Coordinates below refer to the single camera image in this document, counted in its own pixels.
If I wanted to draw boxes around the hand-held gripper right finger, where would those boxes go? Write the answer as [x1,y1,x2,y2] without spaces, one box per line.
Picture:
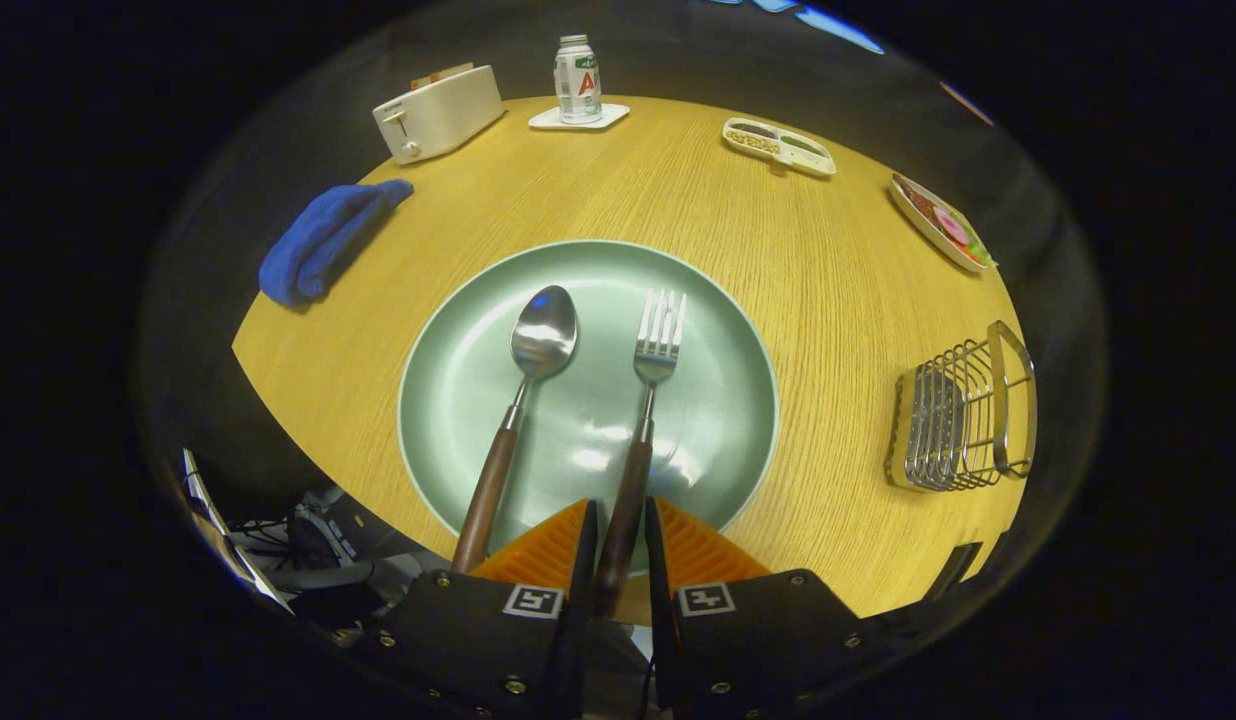
[645,497,879,720]

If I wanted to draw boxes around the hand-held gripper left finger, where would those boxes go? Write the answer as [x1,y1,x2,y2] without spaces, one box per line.
[363,498,599,720]

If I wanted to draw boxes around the fork with wooden handle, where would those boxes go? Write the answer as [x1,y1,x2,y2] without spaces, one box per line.
[590,289,688,618]

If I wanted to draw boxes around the spoon with wooden handle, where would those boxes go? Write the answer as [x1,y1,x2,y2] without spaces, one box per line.
[451,285,579,575]

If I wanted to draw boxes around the pale green plate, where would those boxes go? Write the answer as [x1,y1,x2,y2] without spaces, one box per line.
[397,239,780,576]

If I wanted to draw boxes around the blue folded cloth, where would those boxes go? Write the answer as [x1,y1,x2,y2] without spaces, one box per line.
[258,179,415,308]

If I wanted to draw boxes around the white plate of food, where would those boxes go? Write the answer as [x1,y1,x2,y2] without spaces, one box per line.
[888,172,999,274]

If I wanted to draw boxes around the white divided dish with beans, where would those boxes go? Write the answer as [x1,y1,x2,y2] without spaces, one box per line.
[721,117,838,179]

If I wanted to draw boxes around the white square coaster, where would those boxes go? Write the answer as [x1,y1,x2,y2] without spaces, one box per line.
[528,102,631,132]

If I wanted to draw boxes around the brown meat piece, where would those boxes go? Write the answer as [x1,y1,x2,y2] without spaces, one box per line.
[896,178,941,227]

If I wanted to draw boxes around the white toaster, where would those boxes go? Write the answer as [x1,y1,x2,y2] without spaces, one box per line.
[372,64,507,166]

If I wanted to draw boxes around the white bottle green label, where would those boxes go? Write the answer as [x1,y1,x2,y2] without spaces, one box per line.
[553,34,604,126]

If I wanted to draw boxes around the black cable bundle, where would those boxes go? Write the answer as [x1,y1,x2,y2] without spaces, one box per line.
[233,485,419,601]

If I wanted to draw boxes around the metal wire cutlery basket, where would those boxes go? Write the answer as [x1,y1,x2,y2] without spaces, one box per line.
[885,320,1038,493]

